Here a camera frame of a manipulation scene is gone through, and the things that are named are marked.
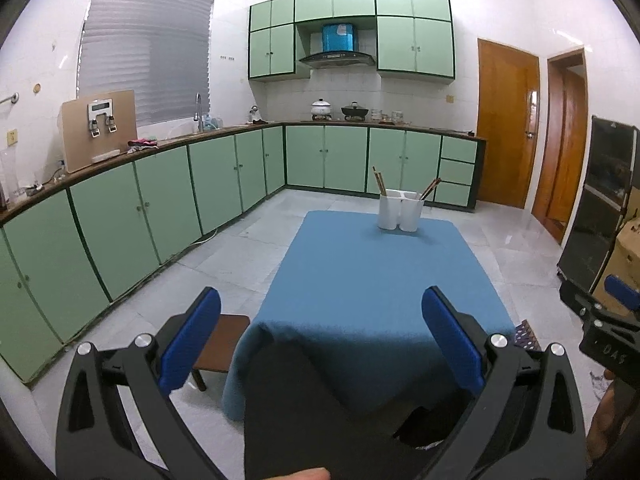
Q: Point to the brown wooden stool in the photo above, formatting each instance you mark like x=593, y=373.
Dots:
x=220, y=345

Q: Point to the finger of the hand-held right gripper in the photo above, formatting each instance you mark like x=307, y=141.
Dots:
x=577, y=300
x=622, y=292

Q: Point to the green wall cabinets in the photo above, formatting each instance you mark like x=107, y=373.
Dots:
x=415, y=40

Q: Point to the long green base cabinet run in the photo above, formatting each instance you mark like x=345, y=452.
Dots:
x=125, y=220

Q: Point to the white utensil holder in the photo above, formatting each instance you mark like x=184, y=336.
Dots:
x=400, y=212

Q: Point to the wooden cutting board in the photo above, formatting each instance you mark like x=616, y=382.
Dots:
x=80, y=150

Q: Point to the kitchen faucet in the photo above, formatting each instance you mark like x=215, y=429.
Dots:
x=198, y=110

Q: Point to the cardboard box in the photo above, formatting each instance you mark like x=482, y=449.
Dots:
x=625, y=255

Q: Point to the blue-wrapped hood duct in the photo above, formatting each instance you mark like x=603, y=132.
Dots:
x=340, y=37

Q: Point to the wall towel bar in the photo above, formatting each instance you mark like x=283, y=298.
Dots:
x=9, y=98

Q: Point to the patterned floor mat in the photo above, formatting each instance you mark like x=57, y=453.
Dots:
x=526, y=335

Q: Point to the blue tablecloth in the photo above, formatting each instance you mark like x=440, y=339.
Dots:
x=375, y=285

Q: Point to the red cloth on counter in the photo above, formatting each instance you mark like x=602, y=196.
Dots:
x=142, y=143

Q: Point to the white cooking pot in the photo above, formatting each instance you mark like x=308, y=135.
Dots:
x=321, y=109

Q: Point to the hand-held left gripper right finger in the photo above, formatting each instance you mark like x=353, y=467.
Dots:
x=450, y=340

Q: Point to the plain bamboo chopstick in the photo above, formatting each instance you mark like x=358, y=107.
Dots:
x=381, y=184

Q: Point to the blue bottle by faucet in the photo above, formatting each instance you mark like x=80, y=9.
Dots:
x=210, y=123

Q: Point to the green base cabinets with drawers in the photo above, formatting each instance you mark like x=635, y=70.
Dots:
x=350, y=160

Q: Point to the wooden door in doorway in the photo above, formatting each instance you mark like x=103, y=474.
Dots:
x=560, y=150

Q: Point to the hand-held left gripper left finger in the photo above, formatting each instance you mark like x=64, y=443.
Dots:
x=195, y=335

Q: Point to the metal kettle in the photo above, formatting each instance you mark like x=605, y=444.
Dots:
x=254, y=115

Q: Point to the range hood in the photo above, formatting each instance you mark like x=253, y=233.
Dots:
x=337, y=59

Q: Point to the black glass-front cabinet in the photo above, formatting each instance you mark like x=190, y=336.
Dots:
x=595, y=210

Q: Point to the person's right hand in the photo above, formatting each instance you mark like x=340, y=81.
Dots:
x=605, y=420

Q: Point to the window blinds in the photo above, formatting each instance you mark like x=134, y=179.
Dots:
x=145, y=50

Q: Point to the black wok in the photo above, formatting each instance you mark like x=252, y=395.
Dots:
x=355, y=111

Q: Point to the person's left hand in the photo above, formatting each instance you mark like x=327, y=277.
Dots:
x=305, y=475

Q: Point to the clear glass vase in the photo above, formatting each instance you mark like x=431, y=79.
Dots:
x=7, y=175

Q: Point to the glass jars on counter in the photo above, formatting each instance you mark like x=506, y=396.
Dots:
x=387, y=116

